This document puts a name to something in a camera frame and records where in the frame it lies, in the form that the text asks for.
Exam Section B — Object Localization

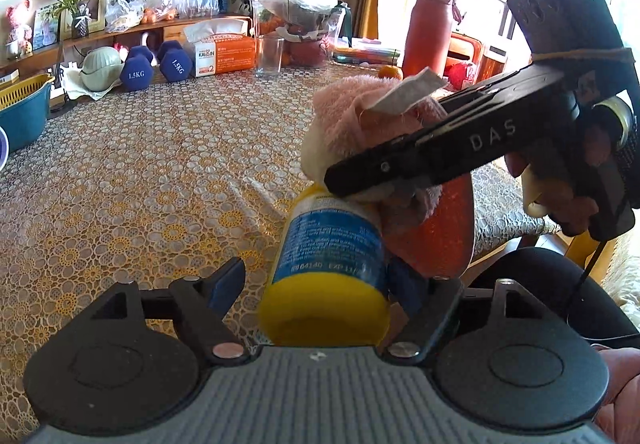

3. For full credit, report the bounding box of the cream photo frame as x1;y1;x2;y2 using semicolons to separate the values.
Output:
58;0;109;37

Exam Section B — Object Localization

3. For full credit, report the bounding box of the blue dumbbell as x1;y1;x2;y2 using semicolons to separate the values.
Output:
119;46;155;92
157;40;194;83

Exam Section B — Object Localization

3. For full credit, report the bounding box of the yellow bottle with blue label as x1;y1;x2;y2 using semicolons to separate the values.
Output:
257;181;394;348

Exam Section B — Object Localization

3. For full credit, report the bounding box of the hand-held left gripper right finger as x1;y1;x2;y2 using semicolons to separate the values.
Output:
382;258;541;366

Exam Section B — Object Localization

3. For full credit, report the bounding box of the grey-green ceramic pot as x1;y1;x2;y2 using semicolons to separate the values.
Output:
79;46;124;92

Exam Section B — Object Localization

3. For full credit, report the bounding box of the pink plush doll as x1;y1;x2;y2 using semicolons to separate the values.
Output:
5;0;34;57

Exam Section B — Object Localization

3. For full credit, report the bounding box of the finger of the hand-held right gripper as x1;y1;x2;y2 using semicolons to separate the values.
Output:
323;134;441;198

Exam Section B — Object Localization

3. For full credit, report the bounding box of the wooden television cabinet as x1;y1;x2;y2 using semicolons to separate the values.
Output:
0;12;254;89

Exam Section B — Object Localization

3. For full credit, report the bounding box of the clear plastic bag of snacks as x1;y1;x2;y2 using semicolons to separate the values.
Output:
104;0;146;34

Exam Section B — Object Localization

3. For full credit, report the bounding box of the person's right hand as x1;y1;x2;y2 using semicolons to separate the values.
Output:
507;123;609;237

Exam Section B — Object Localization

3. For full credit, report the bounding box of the tan rubber band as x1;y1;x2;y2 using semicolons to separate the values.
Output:
529;45;637;70

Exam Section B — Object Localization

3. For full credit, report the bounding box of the yellow floral lace tablecloth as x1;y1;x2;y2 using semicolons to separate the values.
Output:
0;58;562;435

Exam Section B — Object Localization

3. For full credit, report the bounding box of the white fluffy blanket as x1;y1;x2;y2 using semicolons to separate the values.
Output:
599;233;640;311

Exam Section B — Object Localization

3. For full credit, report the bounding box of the teal plastic basin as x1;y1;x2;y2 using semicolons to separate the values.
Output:
0;78;56;155

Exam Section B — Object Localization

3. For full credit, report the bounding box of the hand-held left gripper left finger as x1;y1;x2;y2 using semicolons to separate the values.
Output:
95;256;251;366

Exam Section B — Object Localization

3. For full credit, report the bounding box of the stack of colourful books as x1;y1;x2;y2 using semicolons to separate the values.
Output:
332;37;402;66

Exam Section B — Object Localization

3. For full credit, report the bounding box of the red water bottle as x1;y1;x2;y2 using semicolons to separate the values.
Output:
397;0;454;80

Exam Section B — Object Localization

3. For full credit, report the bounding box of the green plant in dark vase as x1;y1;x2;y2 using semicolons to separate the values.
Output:
49;0;107;40

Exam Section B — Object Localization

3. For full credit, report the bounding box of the clear drinking glass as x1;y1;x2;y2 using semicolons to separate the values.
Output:
254;34;286;78

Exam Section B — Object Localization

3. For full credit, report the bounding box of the red box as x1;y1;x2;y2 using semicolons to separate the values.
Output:
444;30;489;90

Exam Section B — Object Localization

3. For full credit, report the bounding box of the small photo frame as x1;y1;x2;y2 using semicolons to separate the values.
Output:
32;4;61;50

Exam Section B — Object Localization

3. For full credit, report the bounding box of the black cable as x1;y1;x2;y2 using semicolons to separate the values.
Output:
565;236;640;346

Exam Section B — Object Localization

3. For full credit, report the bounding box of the large glass jar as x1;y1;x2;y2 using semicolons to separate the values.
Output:
249;0;354;70

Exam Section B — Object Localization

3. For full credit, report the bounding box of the orange and white tissue pack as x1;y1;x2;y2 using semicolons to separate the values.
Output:
182;18;257;79

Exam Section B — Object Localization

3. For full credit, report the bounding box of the person's dark trouser leg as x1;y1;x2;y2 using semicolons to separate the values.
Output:
469;246;640;351

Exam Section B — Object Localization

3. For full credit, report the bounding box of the white cloth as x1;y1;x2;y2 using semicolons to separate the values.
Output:
62;64;124;102

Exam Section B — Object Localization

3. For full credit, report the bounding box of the yellow plastic basket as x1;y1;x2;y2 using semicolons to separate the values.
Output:
0;73;56;113

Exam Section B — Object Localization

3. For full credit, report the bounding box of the bag of oranges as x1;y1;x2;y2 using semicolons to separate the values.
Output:
142;6;179;25

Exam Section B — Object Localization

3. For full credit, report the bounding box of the pink towel with white tag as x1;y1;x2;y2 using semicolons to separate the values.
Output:
300;68;475;281

